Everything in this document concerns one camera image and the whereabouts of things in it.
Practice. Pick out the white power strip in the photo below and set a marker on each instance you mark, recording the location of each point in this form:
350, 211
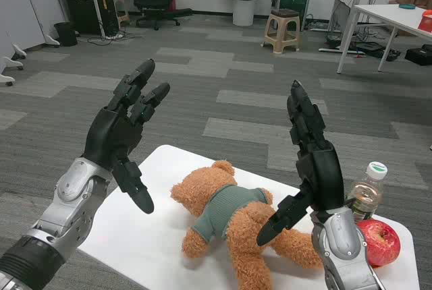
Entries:
114, 36

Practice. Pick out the black trash bin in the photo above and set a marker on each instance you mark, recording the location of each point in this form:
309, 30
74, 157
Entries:
65, 33

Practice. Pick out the black cabinet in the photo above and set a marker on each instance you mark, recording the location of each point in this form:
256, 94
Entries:
84, 10

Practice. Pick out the red apple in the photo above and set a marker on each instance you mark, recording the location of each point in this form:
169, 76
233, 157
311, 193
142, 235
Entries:
381, 242

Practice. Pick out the black bag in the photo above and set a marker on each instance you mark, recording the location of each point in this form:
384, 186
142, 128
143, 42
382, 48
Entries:
420, 55

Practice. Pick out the brown toy bear green shirt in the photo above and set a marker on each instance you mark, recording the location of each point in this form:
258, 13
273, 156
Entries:
243, 246

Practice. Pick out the clear water bottle white cap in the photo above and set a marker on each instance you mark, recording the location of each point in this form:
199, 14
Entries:
366, 192

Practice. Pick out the beige plastic stool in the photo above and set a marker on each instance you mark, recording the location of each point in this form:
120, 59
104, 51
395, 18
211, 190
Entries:
281, 17

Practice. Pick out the teal bowl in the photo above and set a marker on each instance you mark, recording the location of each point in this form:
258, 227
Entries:
407, 6

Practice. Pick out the white rolling partition panel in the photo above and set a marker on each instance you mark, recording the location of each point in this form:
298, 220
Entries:
20, 6

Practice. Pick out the large white table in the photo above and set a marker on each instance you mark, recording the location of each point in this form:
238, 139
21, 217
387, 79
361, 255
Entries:
388, 15

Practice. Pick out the red orange tissue box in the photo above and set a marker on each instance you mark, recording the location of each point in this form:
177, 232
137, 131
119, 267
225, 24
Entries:
426, 23

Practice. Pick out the flat black case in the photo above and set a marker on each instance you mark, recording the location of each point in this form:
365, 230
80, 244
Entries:
374, 50

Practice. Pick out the small wooden stool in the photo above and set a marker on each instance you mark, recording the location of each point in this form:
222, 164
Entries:
121, 1

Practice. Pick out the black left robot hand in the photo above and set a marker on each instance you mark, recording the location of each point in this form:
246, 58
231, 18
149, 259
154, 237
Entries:
108, 135

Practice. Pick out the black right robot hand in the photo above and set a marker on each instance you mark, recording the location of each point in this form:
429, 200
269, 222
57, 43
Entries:
324, 175

